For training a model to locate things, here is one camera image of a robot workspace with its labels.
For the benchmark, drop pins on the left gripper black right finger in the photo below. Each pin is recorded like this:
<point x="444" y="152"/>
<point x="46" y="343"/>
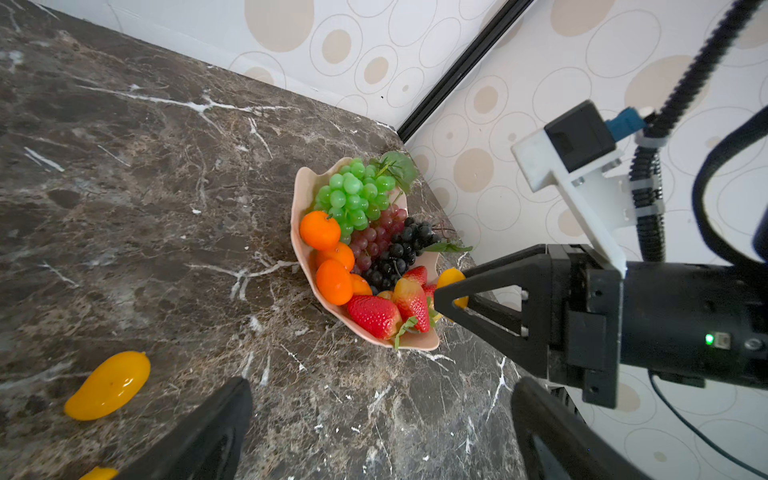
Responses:
<point x="555" y="444"/>

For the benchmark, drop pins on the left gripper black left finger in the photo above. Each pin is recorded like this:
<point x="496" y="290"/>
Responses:
<point x="206" y="444"/>

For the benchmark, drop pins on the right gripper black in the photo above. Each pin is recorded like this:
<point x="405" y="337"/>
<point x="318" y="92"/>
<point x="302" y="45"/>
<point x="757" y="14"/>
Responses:
<point x="585" y="293"/>

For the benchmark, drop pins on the strawberry red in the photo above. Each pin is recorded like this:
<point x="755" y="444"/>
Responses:
<point x="429" y="290"/>
<point x="411" y="301"/>
<point x="418" y="274"/>

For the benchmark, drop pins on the strawberry with leaves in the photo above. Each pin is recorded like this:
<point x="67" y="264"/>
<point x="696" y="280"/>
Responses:
<point x="376" y="315"/>

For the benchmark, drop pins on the black grape bunch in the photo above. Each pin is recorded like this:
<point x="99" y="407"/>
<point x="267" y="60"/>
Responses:
<point x="401" y="244"/>

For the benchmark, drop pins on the orange mandarin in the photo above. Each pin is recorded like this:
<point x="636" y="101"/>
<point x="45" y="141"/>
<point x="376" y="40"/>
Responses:
<point x="341" y="252"/>
<point x="334" y="282"/>
<point x="319" y="230"/>
<point x="360" y="286"/>

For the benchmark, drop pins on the red grape bunch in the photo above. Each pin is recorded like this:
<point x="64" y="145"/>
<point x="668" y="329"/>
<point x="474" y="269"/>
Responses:
<point x="371" y="243"/>

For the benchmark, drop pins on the green grape bunch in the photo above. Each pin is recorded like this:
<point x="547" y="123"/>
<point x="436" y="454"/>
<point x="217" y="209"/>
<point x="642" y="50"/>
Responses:
<point x="359" y="191"/>

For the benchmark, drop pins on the pink scalloped fruit bowl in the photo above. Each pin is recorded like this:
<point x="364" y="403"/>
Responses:
<point x="306" y="185"/>

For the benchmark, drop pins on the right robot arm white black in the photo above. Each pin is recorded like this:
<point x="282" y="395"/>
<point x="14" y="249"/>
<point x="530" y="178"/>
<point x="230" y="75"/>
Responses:
<point x="689" y="323"/>

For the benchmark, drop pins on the small yellow lemon front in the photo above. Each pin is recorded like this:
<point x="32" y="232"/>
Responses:
<point x="100" y="473"/>

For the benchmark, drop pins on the small yellow lemon centre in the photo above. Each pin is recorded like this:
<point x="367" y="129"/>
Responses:
<point x="110" y="386"/>

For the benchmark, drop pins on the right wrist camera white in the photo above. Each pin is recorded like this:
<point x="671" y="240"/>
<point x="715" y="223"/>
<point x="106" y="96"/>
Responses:
<point x="574" y="153"/>

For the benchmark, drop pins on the black frame post right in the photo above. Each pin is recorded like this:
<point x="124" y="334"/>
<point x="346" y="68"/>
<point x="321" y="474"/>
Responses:
<point x="500" y="24"/>

